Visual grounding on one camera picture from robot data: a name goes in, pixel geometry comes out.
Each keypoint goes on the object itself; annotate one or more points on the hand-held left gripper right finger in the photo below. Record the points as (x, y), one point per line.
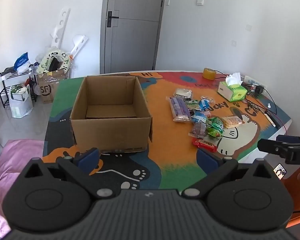
(205, 158)

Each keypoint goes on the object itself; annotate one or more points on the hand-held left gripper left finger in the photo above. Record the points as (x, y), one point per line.
(90, 158)

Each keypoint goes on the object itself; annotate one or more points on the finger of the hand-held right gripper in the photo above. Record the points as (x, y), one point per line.
(271, 147)
(295, 139)

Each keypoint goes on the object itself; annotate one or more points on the red snack packet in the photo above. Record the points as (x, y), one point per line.
(204, 144)

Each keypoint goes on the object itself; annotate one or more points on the bright green snack packet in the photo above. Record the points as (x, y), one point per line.
(216, 123)
(214, 133)

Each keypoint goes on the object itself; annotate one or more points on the dark purple snack packet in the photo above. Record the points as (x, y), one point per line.
(198, 129)

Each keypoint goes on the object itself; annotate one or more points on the blue and green snack packet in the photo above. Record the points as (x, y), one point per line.
(200, 116)

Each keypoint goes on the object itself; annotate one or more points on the beige wafer packet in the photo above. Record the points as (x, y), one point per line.
(232, 122)

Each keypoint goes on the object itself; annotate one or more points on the small clear candy packet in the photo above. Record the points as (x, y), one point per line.
(207, 98)

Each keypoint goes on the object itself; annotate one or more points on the clear cracker packet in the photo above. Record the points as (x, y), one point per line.
(183, 93)

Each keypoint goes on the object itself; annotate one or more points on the white pen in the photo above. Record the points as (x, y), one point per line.
(271, 118)

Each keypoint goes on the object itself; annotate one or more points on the colourful cartoon printed mat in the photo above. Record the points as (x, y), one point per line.
(165, 137)

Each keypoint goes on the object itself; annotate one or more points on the black power adapter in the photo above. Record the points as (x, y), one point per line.
(260, 89)

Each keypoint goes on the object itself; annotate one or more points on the green tissue box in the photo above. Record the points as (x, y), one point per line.
(233, 92)

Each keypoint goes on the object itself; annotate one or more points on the white power strip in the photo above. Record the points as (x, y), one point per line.
(250, 80)

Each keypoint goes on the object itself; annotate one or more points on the taped cardboard box with logo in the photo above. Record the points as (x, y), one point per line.
(47, 90)

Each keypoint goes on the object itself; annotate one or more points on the yellow tape roll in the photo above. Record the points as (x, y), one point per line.
(209, 74)

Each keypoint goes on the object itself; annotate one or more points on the white plastic bag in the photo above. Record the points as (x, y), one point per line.
(21, 107)

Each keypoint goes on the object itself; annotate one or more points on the shiny quilt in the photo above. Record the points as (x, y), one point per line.
(5, 170)

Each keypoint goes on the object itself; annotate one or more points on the black shoe rack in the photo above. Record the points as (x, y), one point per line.
(2, 90)

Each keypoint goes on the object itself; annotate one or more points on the short white perforated board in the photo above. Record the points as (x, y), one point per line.
(78, 45)

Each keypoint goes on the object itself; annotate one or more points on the blue plastic bag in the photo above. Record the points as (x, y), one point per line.
(22, 62)

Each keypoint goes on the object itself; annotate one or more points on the dark cloth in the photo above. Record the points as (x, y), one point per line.
(7, 71)

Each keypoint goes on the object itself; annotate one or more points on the grey door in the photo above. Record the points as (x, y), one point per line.
(132, 42)

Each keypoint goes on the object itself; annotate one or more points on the tall white perforated board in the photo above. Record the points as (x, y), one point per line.
(60, 27)

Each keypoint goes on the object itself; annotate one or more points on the white wall socket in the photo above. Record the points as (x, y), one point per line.
(248, 27)
(234, 42)

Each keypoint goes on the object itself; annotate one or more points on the white light switch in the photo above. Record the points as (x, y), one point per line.
(200, 1)

